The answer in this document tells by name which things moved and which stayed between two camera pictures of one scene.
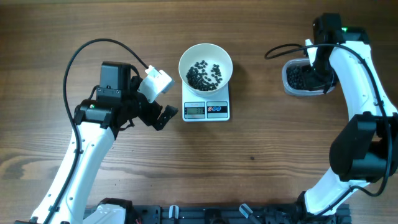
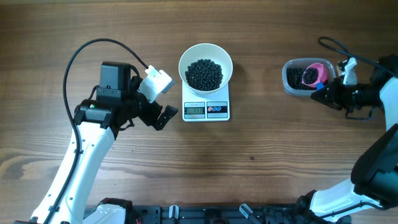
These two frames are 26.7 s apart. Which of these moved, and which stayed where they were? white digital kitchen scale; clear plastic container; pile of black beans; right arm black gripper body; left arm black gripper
Moved: pile of black beans; right arm black gripper body
Stayed: white digital kitchen scale; left arm black gripper; clear plastic container
